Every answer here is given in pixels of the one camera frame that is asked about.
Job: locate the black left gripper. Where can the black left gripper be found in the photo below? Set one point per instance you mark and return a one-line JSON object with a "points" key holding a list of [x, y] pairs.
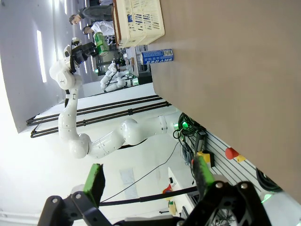
{"points": [[82, 53]]}

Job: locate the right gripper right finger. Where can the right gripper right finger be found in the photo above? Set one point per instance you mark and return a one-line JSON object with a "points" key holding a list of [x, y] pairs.
{"points": [[203, 174]]}

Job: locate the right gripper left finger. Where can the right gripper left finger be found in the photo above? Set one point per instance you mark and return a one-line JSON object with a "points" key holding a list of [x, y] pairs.
{"points": [[94, 183]]}

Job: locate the small green drink can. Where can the small green drink can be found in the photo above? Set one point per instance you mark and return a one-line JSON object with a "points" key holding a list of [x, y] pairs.
{"points": [[101, 43]]}

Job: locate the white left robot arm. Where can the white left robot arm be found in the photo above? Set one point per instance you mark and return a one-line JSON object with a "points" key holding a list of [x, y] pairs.
{"points": [[68, 122]]}

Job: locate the cream shopping basket brown rim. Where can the cream shopping basket brown rim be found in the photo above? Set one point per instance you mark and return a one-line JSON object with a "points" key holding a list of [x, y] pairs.
{"points": [[141, 21]]}

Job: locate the yellow black handheld controller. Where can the yellow black handheld controller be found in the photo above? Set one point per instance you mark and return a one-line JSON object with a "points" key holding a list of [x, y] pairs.
{"points": [[207, 157]]}

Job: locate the person in white shirt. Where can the person in white shirt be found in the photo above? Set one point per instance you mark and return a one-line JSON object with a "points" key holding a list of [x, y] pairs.
{"points": [[103, 27]]}

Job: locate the white background robot pair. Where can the white background robot pair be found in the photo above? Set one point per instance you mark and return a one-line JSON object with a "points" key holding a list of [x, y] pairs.
{"points": [[113, 77]]}

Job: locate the red emergency stop button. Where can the red emergency stop button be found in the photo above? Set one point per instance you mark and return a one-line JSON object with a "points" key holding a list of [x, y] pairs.
{"points": [[231, 153]]}

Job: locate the person in dark grey top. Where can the person in dark grey top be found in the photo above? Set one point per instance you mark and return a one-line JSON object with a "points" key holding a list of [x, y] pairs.
{"points": [[96, 13]]}

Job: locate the long ceiling light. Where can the long ceiling light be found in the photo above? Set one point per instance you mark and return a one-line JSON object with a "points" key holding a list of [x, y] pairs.
{"points": [[41, 56]]}

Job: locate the black floor rails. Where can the black floor rails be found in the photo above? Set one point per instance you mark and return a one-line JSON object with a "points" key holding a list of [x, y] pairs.
{"points": [[105, 113]]}

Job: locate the blue drink can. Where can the blue drink can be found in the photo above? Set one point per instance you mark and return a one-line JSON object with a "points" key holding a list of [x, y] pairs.
{"points": [[157, 57]]}

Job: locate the slotted aluminium base plate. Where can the slotted aluminium base plate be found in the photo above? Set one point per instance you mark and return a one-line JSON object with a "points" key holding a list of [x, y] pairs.
{"points": [[225, 169]]}

